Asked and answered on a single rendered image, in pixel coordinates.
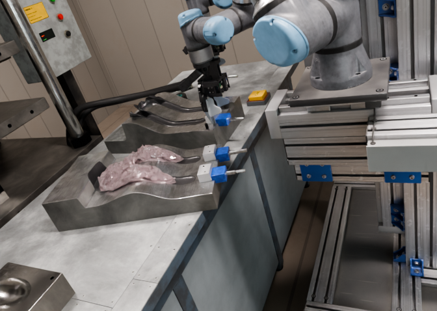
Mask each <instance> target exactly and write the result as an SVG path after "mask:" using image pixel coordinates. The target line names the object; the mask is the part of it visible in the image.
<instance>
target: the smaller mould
mask: <svg viewBox="0 0 437 311"><path fill-rule="evenodd" d="M74 294H75V292H74V290H73V288H72V287H71V286H70V284H69V282H68V281H67V280H66V278H65V276H64V275H63V274H62V273H59V272H55V271H49V270H45V269H39V268H35V267H29V266H26V265H20V264H13V263H10V262H7V263H6V264H5V265H4V266H3V267H2V268H1V269H0V311H61V310H62V309H63V308H64V307H65V306H66V304H67V303H68V301H69V300H70V299H71V298H72V297H73V295H74Z"/></svg>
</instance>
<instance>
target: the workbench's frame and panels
mask: <svg viewBox="0 0 437 311"><path fill-rule="evenodd" d="M298 64H299V62H297V63H294V65H293V66H292V68H291V69H290V71H289V73H288V74H287V76H286V77H285V79H284V81H283V82H282V84H281V85H280V88H279V89H278V90H283V89H287V90H293V86H292V82H291V76H292V75H293V72H294V71H295V69H296V68H297V66H298ZM244 148H247V152H244V153H240V154H238V155H237V157H236V158H235V161H234V162H233V163H232V165H231V167H230V168H229V170H239V169H240V170H241V169H245V170H246V172H242V173H236V174H232V175H228V178H227V182H222V185H221V189H220V197H219V202H218V209H215V210H206V211H203V212H202V214H201V216H200V217H199V219H198V220H197V222H196V224H195V225H194V227H193V228H192V230H191V232H190V233H189V235H188V236H187V238H186V240H185V241H184V243H183V244H182V246H181V248H180V250H179V251H178V253H177V254H176V256H175V258H174V259H173V261H172V263H171V264H170V266H169V267H168V269H167V270H166V273H165V274H164V275H163V277H162V279H161V281H160V282H159V283H158V285H157V287H156V289H155V290H154V292H153V293H152V295H151V297H150V298H149V300H148V302H147V303H146V305H145V306H144V308H143V309H142V311H263V307H264V305H265V301H266V299H267V296H268V293H269V290H270V288H271V284H272V281H273V278H274V275H275V272H276V271H281V270H282V269H283V262H284V260H283V257H282V252H283V249H284V246H285V242H286V240H287V237H288V234H289V231H290V228H291V225H292V222H293V219H294V217H295V213H296V211H297V208H298V204H299V202H300V198H301V196H302V192H303V190H304V188H307V187H309V186H310V182H304V181H302V180H297V178H296V175H295V169H294V165H288V162H287V157H286V153H285V148H284V142H283V139H272V138H271V135H270V131H269V127H268V123H267V118H266V114H265V112H264V113H263V115H262V116H261V118H260V120H259V121H258V123H257V124H256V126H255V128H254V129H253V131H252V133H251V134H250V136H249V138H248V139H247V141H246V142H245V144H244V146H243V147H242V149H244ZM229 170H228V171H229Z"/></svg>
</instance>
